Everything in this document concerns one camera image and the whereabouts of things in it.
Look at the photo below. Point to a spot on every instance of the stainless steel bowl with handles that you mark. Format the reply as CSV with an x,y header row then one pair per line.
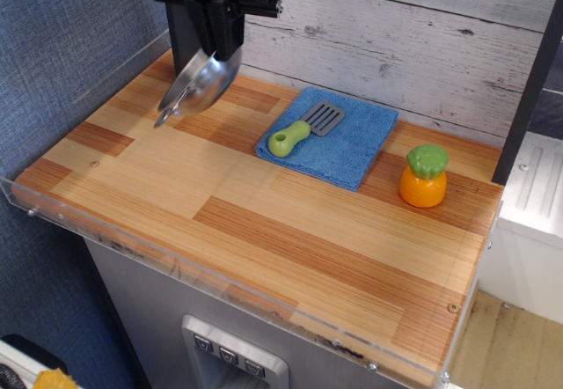
x,y
199,85

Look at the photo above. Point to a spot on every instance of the blue folded cloth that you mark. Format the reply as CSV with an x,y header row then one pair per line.
x,y
346,153

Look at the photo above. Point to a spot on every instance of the orange toy carrot green top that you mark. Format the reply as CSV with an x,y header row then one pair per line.
x,y
424,182

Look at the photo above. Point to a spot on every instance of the grey toy fridge cabinet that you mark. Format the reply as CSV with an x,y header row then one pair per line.
x,y
152,304

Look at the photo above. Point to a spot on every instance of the silver dispenser button panel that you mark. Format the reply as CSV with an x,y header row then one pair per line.
x,y
223,360

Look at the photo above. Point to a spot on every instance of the white appliance on right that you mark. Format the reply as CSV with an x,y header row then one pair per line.
x,y
522,264

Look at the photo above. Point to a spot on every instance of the yellow black object bottom left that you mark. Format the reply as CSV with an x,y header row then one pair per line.
x,y
22,362

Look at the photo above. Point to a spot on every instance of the black vertical post left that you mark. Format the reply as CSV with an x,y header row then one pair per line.
x,y
185,42

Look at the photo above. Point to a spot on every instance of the black vertical post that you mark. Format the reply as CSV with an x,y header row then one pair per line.
x,y
185,42
531,93

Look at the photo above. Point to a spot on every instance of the grey spatula with green handle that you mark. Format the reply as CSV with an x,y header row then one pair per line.
x,y
319,120

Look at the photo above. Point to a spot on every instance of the clear acrylic guard rail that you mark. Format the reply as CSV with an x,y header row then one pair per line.
x,y
376,279

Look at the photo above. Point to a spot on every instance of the black vertical post right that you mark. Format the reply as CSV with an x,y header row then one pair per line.
x,y
531,93

